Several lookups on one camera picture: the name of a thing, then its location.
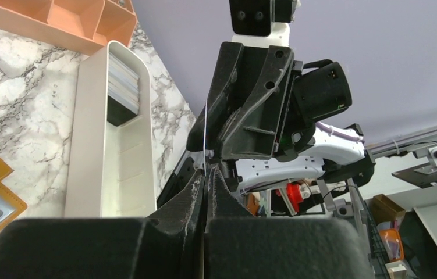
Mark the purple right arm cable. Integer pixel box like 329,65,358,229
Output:
315,121,363,141

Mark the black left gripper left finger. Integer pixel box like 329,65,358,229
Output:
0,170,204,278

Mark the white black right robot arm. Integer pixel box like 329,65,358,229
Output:
186,1,375,194

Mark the aluminium table frame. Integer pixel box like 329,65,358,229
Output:
366,126,437,158

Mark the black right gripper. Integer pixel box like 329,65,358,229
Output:
186,42,353,162

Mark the black credit card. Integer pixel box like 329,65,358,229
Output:
202,100,208,178

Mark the white plastic tray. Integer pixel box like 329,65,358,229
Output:
64,41,158,218

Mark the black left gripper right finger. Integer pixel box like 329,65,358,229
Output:
204,165,374,278

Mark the red clamp handle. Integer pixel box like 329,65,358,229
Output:
286,183,304,206

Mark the stack of cards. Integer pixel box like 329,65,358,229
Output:
108,53,140,115

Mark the peach desk organizer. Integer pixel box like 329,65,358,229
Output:
0,0,137,55

